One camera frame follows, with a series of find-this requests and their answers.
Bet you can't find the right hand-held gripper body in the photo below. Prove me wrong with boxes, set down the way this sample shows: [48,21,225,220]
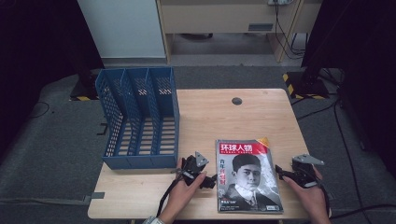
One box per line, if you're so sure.
[290,153,326,189]

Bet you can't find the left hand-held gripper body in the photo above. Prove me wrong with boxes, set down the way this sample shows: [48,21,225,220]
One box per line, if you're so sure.
[180,151,210,189]

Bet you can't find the magazine with portrait cover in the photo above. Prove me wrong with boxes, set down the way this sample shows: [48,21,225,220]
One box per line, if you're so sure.
[215,136,285,215]

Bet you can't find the blue plastic file rack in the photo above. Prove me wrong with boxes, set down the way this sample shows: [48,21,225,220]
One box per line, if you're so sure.
[94,65,181,171]

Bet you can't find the person's right hand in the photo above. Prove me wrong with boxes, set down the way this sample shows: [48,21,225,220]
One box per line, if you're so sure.
[282,165,332,219]

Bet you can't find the person's left hand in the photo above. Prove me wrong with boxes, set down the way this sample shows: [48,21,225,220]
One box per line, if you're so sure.
[158,158,208,222]

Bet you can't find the black stand base striped tape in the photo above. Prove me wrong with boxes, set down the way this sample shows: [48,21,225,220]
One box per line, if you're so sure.
[68,70,105,103]
[281,68,332,101]

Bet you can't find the grey tape piece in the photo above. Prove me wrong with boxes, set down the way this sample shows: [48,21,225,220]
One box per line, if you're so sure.
[83,191,106,203]

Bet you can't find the black curtain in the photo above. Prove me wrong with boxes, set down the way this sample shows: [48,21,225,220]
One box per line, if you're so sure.
[0,0,106,162]
[301,0,396,171]

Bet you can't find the beige wooden desk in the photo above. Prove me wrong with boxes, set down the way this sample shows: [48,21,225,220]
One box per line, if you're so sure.
[155,0,323,64]

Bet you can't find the white cabinet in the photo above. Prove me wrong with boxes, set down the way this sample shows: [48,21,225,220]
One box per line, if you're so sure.
[77,0,167,60]

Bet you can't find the white power strip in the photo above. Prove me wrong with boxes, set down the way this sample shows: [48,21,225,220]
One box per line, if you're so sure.
[267,0,295,7]

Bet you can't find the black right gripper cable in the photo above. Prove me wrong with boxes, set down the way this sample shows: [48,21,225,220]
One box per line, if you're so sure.
[315,175,332,218]

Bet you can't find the thin black floor cable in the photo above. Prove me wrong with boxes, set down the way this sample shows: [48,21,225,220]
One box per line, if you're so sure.
[332,98,375,224]

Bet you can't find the thick black floor cable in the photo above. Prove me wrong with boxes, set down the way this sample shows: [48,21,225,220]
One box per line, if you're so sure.
[329,203,396,220]

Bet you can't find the black hanging cables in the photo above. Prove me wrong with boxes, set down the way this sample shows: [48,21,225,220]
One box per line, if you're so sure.
[273,0,308,61]

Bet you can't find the looped black floor cable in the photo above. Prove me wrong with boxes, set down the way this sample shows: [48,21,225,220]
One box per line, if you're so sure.
[28,100,51,119]

